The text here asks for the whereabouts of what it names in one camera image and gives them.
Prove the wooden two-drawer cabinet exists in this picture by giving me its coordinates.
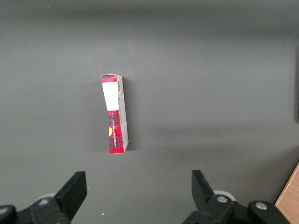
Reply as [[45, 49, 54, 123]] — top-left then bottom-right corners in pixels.
[[274, 160, 299, 224]]

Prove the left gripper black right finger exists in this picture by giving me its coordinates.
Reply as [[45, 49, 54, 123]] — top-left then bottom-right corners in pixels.
[[182, 170, 290, 224]]

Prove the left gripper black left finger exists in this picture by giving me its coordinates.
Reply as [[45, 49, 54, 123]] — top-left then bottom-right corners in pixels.
[[0, 171, 88, 224]]

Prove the red tartan cardboard box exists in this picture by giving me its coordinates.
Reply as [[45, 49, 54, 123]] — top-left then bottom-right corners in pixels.
[[100, 74, 129, 155]]

